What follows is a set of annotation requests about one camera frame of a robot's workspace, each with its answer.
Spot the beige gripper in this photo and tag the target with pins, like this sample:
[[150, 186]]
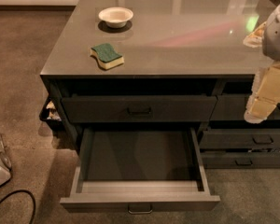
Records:
[[277, 37]]

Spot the grey drawer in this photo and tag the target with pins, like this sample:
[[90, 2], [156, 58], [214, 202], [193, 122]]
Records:
[[142, 108], [237, 160], [139, 172], [240, 138], [232, 107]]

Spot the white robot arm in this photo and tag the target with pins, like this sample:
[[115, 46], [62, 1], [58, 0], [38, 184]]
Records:
[[267, 36]]

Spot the dark grey drawer cabinet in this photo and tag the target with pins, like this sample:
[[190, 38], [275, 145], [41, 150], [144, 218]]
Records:
[[170, 47]]

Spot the green and yellow sponge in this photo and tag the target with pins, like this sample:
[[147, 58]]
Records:
[[106, 56]]

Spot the white ceramic bowl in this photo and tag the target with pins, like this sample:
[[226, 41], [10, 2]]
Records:
[[115, 17]]

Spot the black bin beside cabinet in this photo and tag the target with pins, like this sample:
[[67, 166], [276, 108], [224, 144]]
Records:
[[50, 116]]

